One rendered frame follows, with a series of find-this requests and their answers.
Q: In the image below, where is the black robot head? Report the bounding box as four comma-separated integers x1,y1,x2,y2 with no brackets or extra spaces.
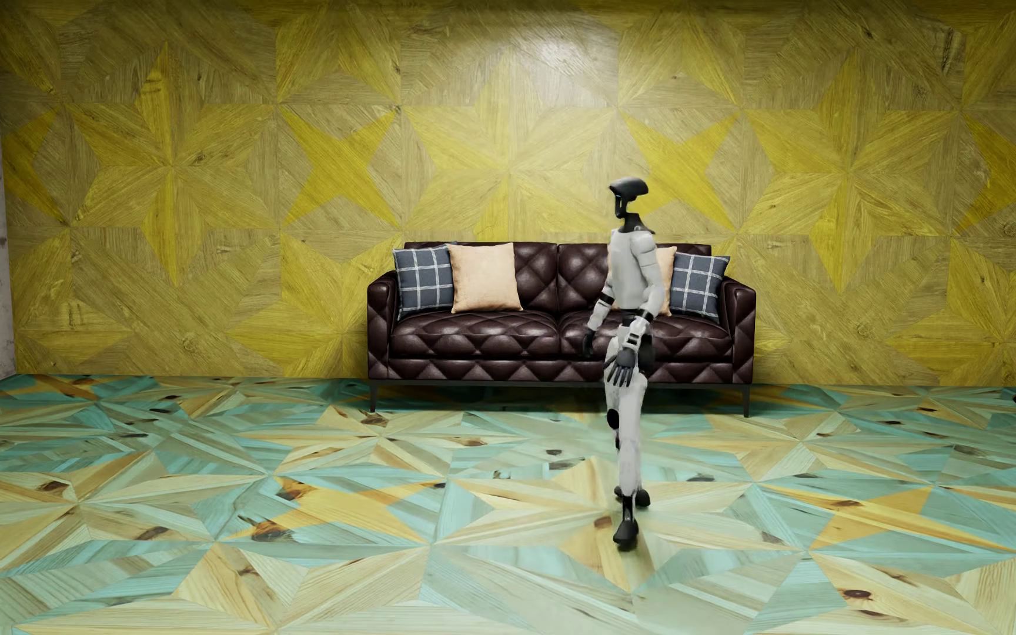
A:
609,176,649,220

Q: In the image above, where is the white robot right leg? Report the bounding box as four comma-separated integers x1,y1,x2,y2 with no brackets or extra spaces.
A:
611,323,656,549

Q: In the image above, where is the white robot leg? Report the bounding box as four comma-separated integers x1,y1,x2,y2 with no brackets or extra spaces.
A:
603,353,652,510
611,323,656,549

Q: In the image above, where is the dark brown tufted leather sofa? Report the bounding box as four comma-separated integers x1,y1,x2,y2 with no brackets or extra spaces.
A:
366,240,758,417

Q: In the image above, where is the white robot left leg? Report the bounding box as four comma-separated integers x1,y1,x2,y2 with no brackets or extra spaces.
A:
603,353,652,510

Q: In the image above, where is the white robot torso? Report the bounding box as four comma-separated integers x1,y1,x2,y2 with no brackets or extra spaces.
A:
610,214,661,313

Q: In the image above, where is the beige plain cushion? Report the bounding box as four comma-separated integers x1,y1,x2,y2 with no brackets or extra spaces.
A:
447,242,524,315
655,246,679,318

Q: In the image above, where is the grey plaid cushion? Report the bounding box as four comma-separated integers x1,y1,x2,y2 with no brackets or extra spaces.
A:
392,244,456,320
669,251,731,324

